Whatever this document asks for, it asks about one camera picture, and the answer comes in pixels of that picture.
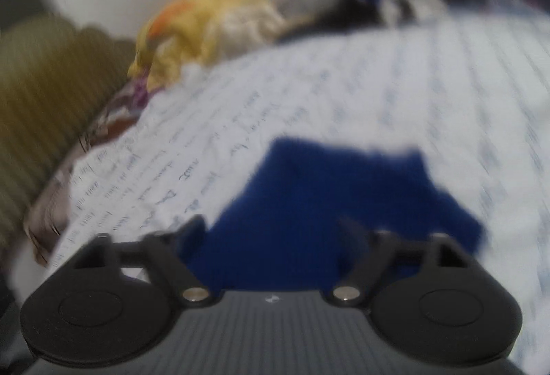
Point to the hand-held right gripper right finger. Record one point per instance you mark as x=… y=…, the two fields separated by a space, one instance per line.
x=355 y=237

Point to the white script-printed bedspread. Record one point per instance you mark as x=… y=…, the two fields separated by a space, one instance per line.
x=365 y=91

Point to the blue small garment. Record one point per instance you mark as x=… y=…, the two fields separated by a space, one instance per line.
x=309 y=194

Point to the yellow cloth pile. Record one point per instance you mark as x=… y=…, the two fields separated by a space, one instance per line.
x=202 y=31

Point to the brown patterned cloth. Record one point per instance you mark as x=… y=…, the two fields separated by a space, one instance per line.
x=120 y=113

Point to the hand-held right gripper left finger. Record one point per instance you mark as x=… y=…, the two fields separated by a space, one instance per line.
x=195 y=231

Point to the olive striped cushion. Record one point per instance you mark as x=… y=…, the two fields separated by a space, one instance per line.
x=47 y=108

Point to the dark clothes pile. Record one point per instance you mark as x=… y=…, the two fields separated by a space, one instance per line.
x=352 y=7

